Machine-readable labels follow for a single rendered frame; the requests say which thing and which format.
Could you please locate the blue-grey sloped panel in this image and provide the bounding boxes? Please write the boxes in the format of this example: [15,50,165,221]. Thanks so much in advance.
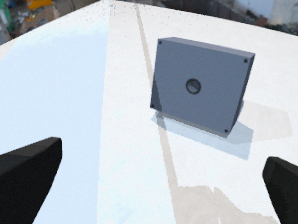
[149,37,255,136]

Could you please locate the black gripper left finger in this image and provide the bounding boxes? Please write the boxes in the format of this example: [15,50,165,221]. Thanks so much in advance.
[0,137,63,224]

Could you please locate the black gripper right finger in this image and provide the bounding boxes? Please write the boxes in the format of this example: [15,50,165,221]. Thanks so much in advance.
[262,156,298,224]

